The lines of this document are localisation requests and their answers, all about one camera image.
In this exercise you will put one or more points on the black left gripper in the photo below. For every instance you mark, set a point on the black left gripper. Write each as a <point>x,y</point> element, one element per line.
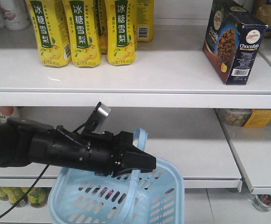
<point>105,154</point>

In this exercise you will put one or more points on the light blue plastic basket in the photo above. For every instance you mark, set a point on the light blue plastic basket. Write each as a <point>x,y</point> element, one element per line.
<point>81,197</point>

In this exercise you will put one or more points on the blue chocolate cookie box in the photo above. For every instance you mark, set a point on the blue chocolate cookie box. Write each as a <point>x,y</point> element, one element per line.
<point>232,41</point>

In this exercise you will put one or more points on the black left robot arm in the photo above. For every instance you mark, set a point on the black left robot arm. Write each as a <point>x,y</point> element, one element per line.
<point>24,141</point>

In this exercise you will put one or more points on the white store shelving unit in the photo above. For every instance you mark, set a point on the white store shelving unit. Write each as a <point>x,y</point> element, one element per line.
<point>172,91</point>

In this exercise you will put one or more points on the clear snack box yellow label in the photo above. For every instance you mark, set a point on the clear snack box yellow label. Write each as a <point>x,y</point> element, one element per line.
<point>245,117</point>

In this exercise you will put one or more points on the yellow pear drink bottle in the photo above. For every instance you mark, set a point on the yellow pear drink bottle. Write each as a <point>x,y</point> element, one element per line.
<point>121,38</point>
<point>83,36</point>
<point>51,32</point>

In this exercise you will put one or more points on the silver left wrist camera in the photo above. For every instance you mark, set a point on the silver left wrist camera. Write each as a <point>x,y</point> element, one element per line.
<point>97,118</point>

